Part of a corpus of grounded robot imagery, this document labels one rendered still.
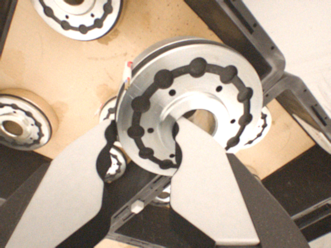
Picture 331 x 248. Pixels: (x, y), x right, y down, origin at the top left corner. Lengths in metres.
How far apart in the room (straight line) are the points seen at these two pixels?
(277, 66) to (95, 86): 0.25
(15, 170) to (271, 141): 0.49
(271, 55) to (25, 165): 0.41
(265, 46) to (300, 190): 0.34
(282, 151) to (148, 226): 0.35
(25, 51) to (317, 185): 0.56
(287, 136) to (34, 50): 0.47
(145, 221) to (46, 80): 0.35
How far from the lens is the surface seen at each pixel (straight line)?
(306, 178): 0.47
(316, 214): 1.60
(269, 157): 0.45
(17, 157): 0.41
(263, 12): 0.45
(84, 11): 0.24
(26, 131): 0.34
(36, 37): 0.31
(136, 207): 0.29
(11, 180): 0.38
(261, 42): 0.19
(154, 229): 0.46
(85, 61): 0.29
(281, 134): 0.42
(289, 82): 0.22
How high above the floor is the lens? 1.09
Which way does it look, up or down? 57 degrees down
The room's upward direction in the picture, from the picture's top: 174 degrees clockwise
